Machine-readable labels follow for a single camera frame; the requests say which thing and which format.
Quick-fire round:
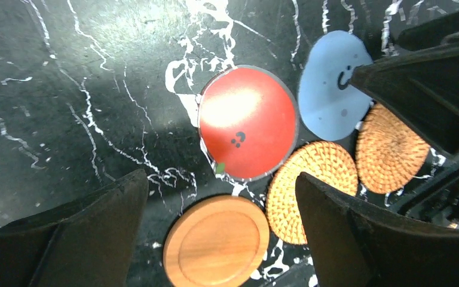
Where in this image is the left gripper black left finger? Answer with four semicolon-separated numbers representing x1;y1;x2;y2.
0;169;149;286

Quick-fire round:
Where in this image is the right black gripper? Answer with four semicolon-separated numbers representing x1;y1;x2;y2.
348;4;459;233

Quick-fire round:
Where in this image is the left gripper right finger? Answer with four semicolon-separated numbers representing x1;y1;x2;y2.
295;172;459;286

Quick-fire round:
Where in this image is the woven rattan coaster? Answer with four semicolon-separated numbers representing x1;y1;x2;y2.
265;141;359;246
356;103;430;194

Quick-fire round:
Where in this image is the blue round coaster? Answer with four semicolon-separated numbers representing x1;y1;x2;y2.
298;30;373;141

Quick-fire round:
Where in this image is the smooth wooden coaster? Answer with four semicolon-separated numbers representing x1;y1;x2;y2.
163;195;270;286

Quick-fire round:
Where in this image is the red round coaster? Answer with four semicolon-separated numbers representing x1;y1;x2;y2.
198;65;299;181

